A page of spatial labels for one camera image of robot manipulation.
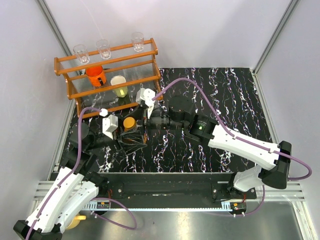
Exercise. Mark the orange mug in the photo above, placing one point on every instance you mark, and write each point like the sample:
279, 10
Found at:
96, 76

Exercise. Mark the middle clear glass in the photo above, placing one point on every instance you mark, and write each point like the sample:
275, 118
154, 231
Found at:
103, 47

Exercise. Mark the orange bottle cap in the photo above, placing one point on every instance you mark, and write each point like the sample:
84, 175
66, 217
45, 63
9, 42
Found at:
129, 123

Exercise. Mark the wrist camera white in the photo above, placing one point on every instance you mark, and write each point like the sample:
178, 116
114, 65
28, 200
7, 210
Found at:
110, 123
146, 95

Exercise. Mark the grey slotted cable duct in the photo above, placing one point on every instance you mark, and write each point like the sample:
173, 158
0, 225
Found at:
222, 207

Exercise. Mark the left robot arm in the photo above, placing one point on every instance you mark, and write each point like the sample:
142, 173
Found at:
75, 185

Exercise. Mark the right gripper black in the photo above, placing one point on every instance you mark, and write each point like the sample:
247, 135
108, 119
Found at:
140, 113

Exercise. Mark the corner aluminium post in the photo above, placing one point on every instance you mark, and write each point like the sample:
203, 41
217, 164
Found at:
45, 10
291, 7

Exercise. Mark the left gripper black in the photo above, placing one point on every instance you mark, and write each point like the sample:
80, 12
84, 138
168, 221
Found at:
117, 142

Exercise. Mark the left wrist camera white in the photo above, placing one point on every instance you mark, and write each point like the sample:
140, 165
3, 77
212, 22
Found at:
110, 123

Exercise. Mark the clear glass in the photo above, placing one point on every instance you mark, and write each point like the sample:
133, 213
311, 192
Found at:
137, 39
103, 47
81, 53

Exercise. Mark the orange juice bottle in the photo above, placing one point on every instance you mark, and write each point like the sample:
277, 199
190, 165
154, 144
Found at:
134, 129

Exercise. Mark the right clear glass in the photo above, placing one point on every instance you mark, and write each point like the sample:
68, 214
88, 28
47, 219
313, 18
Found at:
137, 39

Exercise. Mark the right corner aluminium post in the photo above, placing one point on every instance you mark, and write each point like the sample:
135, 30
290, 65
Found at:
291, 7

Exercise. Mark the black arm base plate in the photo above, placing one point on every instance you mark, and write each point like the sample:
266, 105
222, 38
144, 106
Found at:
167, 189

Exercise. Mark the yellow mug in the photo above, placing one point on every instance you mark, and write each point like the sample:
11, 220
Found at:
75, 221

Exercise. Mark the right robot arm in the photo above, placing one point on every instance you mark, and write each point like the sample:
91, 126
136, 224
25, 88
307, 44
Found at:
272, 161

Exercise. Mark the left clear glass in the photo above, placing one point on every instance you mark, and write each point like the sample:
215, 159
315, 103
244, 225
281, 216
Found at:
81, 53

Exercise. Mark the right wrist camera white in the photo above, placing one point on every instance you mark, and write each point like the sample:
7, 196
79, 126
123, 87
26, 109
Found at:
146, 95

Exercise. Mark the orange wooden shelf rack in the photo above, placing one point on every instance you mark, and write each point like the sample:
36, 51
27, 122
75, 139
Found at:
126, 71

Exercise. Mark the aluminium front rail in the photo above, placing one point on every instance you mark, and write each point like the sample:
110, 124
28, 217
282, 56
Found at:
293, 195

